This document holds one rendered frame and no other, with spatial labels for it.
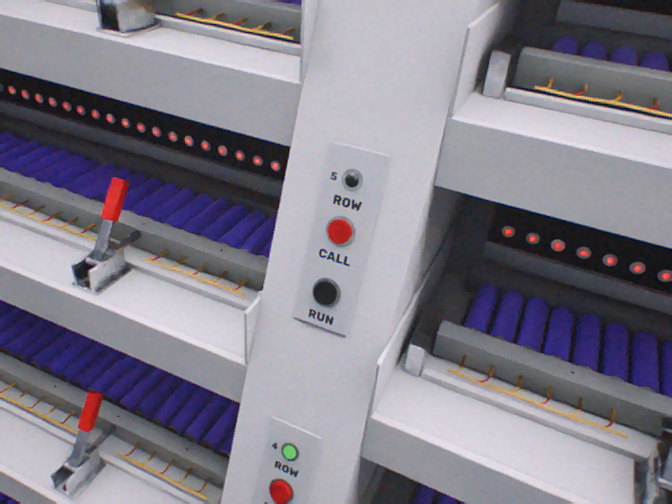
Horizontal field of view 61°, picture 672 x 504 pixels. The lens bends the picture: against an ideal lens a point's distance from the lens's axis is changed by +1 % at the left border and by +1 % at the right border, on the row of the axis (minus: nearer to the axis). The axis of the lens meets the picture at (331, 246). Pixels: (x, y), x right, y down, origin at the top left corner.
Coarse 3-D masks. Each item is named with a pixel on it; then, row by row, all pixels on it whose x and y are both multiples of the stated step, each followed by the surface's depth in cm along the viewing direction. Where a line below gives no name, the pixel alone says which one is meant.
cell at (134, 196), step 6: (150, 180) 59; (156, 180) 59; (138, 186) 58; (144, 186) 58; (150, 186) 58; (156, 186) 58; (162, 186) 59; (132, 192) 56; (138, 192) 57; (144, 192) 57; (150, 192) 58; (126, 198) 55; (132, 198) 56; (138, 198) 56; (144, 198) 57; (126, 204) 55; (132, 204) 56
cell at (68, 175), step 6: (84, 162) 61; (90, 162) 61; (96, 162) 61; (72, 168) 59; (78, 168) 60; (84, 168) 60; (90, 168) 61; (60, 174) 58; (66, 174) 58; (72, 174) 59; (78, 174) 59; (48, 180) 57; (54, 180) 57; (60, 180) 58; (66, 180) 58; (54, 186) 57; (60, 186) 57
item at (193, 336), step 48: (144, 144) 61; (0, 240) 51; (48, 240) 52; (0, 288) 51; (48, 288) 47; (144, 288) 47; (240, 288) 48; (96, 336) 48; (144, 336) 45; (192, 336) 43; (240, 336) 44; (240, 384) 43
